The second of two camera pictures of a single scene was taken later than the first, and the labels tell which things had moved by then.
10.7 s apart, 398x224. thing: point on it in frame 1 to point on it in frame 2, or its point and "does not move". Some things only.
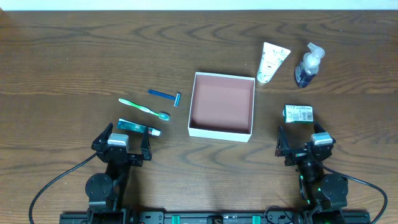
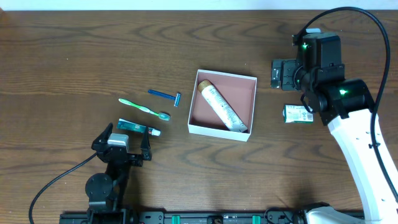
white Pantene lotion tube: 272,57 to 227,116
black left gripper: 123,155 does not move
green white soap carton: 293,113 does not move
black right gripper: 301,154 to 288,74
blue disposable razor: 177,98 does not move
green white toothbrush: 162,116 does not move
